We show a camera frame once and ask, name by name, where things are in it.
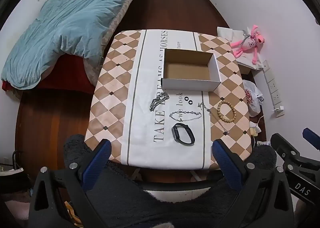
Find thin silver chain bracelet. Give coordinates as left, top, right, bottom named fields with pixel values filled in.
left=169, top=110, right=202, bottom=122

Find cardboard box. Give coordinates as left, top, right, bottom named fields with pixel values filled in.
left=161, top=49, right=222, bottom=92

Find checkered printed tablecloth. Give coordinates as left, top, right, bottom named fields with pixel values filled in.
left=84, top=29, right=252, bottom=171

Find yellow tissue box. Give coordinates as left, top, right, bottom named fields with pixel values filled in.
left=250, top=122, right=262, bottom=141

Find black smart band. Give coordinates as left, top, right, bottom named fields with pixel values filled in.
left=171, top=123, right=196, bottom=146

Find thick silver chain bracelet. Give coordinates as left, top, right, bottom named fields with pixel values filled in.
left=149, top=92, right=170, bottom=112

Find pink plush toy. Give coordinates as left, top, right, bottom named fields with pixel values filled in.
left=230, top=25, right=265, bottom=65

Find wooden bead bracelet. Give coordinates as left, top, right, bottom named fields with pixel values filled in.
left=217, top=100, right=237, bottom=123

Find dark fuzzy pants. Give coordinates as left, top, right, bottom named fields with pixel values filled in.
left=62, top=134, right=277, bottom=228

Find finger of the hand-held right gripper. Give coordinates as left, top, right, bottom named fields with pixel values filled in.
left=302, top=128, right=320, bottom=151
left=270, top=133, right=304, bottom=166

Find light blue quilt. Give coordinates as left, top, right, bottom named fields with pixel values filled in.
left=1, top=0, right=148, bottom=90

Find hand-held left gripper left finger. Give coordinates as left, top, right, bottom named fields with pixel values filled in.
left=29, top=139, right=112, bottom=228

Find white plastic bag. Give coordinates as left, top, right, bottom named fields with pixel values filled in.
left=242, top=79, right=264, bottom=117

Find thin silver necklace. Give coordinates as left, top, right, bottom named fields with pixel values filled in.
left=197, top=102, right=230, bottom=135

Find white wall outlet strip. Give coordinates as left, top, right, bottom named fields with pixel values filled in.
left=261, top=59, right=282, bottom=109

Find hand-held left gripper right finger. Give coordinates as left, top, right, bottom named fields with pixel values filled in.
left=212, top=139, right=295, bottom=228

